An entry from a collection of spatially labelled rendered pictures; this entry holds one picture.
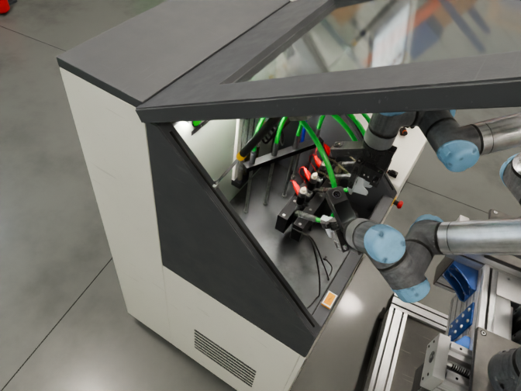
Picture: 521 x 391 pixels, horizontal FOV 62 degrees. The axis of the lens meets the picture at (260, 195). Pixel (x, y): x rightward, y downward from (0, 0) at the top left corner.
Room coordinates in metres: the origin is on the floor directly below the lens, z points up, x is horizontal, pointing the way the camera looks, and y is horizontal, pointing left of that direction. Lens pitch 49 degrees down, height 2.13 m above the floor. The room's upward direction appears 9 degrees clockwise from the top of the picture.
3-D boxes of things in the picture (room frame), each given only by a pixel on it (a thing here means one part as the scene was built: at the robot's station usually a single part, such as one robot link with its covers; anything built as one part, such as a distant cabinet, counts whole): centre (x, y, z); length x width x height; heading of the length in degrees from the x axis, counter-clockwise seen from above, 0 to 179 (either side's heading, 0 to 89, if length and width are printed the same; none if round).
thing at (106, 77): (1.46, 0.14, 0.75); 1.40 x 0.28 x 1.50; 155
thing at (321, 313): (0.85, -0.35, 0.87); 0.62 x 0.04 x 0.16; 155
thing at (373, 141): (0.87, -0.28, 1.44); 0.08 x 0.08 x 0.05
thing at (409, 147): (1.53, -0.56, 0.96); 0.70 x 0.22 x 0.03; 155
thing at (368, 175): (0.86, -0.28, 1.36); 0.09 x 0.08 x 0.12; 65
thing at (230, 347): (0.96, -0.11, 0.39); 0.70 x 0.58 x 0.79; 155
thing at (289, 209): (1.06, -0.19, 0.91); 0.34 x 0.10 x 0.15; 155
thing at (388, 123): (0.87, -0.28, 1.52); 0.09 x 0.08 x 0.11; 109
